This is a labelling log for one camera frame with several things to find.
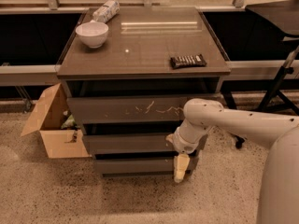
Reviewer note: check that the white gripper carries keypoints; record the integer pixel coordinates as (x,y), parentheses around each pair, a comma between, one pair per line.
(183,146)

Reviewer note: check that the grey drawer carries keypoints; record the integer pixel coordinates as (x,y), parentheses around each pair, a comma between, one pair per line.
(127,143)
(88,110)
(135,166)

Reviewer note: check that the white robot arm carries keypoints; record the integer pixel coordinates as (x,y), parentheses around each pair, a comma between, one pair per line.
(279,192)

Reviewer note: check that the grey top drawer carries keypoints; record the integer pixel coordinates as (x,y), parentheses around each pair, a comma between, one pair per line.
(88,110)

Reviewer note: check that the grey bottom drawer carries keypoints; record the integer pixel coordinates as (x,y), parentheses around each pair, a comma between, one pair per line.
(135,166)

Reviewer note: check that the grey drawer cabinet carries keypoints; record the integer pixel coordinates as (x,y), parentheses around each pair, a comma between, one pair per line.
(135,61)

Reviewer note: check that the open cardboard box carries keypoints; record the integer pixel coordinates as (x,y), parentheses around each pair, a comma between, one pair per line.
(47,118)

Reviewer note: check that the dark chocolate bar wrapper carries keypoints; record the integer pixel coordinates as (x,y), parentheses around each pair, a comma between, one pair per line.
(187,61)

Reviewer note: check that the white ceramic bowl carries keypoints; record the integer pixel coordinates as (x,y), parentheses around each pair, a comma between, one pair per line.
(92,34)

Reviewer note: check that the white plastic snack bag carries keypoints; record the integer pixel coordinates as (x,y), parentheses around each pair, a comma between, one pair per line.
(107,11)

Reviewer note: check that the black rolling stand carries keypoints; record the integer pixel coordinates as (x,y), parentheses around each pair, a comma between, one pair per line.
(282,20)

